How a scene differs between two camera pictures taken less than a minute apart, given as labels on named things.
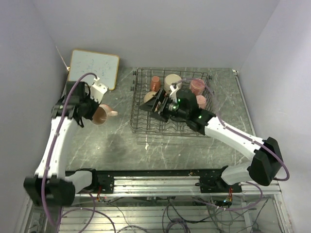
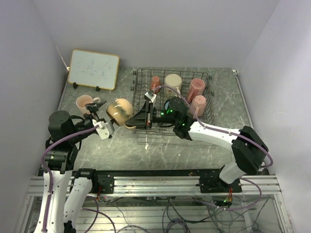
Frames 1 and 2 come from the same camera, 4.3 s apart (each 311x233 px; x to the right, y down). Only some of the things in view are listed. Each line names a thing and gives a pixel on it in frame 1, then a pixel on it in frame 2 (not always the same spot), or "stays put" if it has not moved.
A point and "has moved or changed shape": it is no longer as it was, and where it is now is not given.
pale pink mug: (100, 115) has moved or changed shape
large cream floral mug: (169, 79) stays put
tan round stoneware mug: (149, 95) has moved or changed shape
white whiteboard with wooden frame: (104, 66) stays put
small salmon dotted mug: (155, 84) stays put
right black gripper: (151, 105) -> (146, 114)
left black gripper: (90, 115) -> (93, 108)
